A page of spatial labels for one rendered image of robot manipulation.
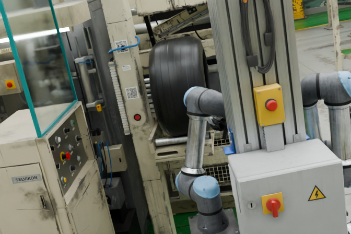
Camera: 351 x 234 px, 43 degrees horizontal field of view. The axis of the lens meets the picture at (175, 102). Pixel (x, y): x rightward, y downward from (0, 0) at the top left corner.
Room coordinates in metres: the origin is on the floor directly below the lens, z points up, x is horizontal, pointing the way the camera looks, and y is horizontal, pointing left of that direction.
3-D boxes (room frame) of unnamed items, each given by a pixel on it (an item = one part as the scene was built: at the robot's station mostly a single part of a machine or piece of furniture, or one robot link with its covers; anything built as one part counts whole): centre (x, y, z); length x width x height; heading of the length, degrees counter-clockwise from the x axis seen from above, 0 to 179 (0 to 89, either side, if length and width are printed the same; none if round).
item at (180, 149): (2.54, 0.01, 0.83); 0.36 x 0.09 x 0.06; 81
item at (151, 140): (2.71, 0.16, 0.90); 0.40 x 0.03 x 0.10; 171
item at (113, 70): (2.69, 0.33, 1.19); 0.05 x 0.04 x 0.48; 171
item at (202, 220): (1.85, -0.07, 0.77); 0.15 x 0.15 x 0.10
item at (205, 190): (1.86, -0.06, 0.88); 0.13 x 0.12 x 0.14; 29
